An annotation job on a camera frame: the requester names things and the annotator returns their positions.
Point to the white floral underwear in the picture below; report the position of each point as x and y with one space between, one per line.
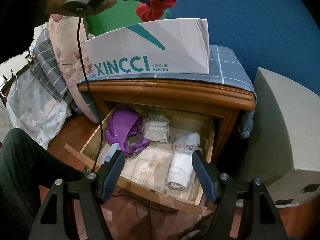
187 144

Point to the purple bra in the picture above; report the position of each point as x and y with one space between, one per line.
125 128

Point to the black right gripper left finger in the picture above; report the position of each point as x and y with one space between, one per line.
108 175

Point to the wooden drawer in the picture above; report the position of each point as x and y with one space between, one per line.
145 175

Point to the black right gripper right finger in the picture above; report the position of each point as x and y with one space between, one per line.
207 175

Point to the beige floral pillow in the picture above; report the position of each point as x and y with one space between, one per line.
67 35

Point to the grey cabinet box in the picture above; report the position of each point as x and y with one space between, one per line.
284 143

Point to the blue foam mat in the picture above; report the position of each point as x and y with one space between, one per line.
278 35

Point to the beige folded underwear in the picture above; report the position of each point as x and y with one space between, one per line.
154 130

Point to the white folded underwear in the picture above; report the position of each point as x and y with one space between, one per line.
179 172

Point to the black trouser leg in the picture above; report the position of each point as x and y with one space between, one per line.
25 167

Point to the grey plaid pillow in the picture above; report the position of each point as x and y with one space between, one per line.
46 69

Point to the red underwear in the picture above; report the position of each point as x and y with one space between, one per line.
154 11

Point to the white XINCCI shoe box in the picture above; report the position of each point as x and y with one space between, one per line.
178 45

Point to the wooden nightstand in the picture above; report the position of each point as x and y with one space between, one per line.
221 101

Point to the white patterned bedding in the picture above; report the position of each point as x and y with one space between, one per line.
26 104

